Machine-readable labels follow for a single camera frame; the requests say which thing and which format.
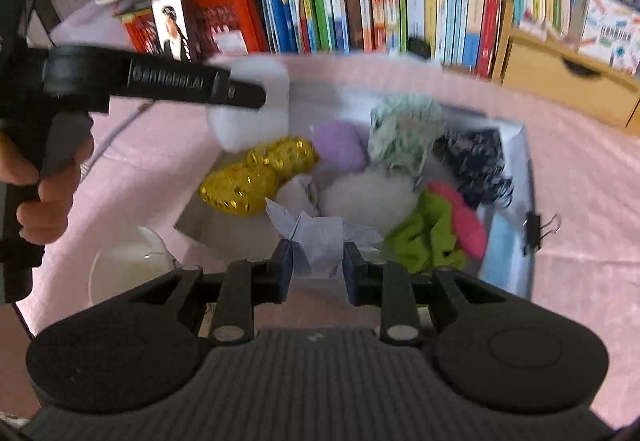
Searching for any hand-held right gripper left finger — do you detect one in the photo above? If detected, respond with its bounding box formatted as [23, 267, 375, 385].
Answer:
[127, 240, 293, 347]

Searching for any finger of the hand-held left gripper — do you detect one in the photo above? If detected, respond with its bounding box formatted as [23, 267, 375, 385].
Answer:
[207, 66, 267, 110]

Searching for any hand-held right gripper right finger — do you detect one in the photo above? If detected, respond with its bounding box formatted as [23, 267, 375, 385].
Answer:
[343, 242, 506, 348]

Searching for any white foam sponge block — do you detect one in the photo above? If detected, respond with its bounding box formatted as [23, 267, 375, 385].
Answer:
[206, 55, 292, 152]

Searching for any pale paper origami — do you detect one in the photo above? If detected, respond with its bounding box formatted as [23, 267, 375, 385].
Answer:
[264, 197, 387, 278]

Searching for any white fluffy pompom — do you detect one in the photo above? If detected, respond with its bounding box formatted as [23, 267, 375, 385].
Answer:
[319, 165, 422, 235]

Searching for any gold sequin bow clip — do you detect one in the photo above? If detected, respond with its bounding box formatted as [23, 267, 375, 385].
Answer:
[199, 136, 321, 218]

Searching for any purple fluffy pompom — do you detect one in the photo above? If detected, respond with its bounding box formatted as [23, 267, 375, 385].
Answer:
[313, 119, 372, 175]

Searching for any white cardboard box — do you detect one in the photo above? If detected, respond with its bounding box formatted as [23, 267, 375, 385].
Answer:
[174, 85, 537, 303]

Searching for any pink soft pad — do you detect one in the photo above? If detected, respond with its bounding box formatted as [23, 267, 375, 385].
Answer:
[425, 181, 489, 258]

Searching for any person's left hand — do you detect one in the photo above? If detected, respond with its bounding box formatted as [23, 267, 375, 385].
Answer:
[0, 121, 94, 248]

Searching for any red plastic crate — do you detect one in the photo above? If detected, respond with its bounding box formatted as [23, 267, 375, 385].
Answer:
[121, 0, 272, 58]

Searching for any lime green scrunchie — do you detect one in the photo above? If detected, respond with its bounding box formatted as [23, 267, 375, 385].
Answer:
[384, 191, 469, 275]

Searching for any smartphone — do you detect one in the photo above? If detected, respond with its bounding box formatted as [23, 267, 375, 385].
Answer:
[151, 0, 194, 62]

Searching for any green white striped scrunchie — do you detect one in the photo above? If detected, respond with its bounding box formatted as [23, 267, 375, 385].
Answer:
[369, 93, 447, 178]

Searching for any large doodled paper cup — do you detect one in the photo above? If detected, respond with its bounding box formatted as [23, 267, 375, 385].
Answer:
[89, 226, 177, 308]

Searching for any navy patterned scrunchie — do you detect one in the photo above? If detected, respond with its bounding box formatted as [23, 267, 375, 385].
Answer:
[434, 128, 516, 210]

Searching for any black binder clip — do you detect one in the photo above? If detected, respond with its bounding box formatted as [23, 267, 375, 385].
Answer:
[521, 212, 562, 257]

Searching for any pink bedspread cloth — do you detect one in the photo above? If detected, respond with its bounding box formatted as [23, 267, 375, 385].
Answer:
[15, 52, 640, 428]

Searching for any wooden drawer organizer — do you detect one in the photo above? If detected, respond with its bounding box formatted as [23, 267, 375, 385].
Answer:
[492, 0, 640, 138]

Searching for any white printed card box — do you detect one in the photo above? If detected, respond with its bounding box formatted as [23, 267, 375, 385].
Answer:
[576, 0, 640, 78]

